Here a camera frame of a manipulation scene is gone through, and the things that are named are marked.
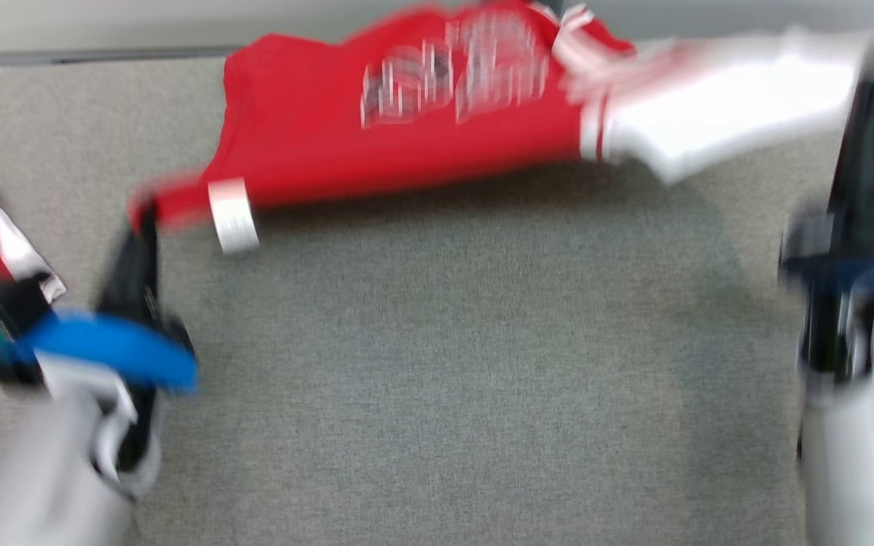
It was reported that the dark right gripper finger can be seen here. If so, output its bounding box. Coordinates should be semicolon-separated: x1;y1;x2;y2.
824;42;874;232

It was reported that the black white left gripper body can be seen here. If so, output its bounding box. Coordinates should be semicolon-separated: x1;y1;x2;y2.
92;292;196;486

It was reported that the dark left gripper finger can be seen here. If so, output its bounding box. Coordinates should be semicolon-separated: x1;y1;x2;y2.
94;199;163;323

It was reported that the red white lettered jersey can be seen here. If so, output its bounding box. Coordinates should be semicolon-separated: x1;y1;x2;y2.
130;0;874;255

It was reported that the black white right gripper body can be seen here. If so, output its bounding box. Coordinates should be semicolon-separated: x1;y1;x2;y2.
780;212;874;384

